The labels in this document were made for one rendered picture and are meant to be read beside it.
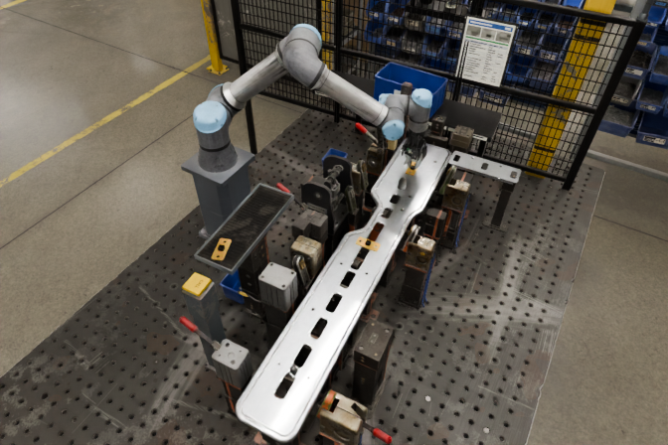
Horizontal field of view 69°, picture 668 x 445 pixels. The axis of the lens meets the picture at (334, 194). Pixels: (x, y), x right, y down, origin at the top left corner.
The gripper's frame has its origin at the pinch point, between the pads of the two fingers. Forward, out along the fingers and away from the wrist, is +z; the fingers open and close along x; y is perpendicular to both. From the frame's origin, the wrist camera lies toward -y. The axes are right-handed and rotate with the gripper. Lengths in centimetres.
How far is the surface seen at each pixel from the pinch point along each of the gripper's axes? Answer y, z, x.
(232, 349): 104, -5, -17
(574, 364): -9, 102, 96
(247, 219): 68, -14, -35
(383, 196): 21.2, 2.0, -4.7
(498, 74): -54, -19, 18
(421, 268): 43.4, 8.2, 19.7
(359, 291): 67, 2, 5
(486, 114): -49, -1, 18
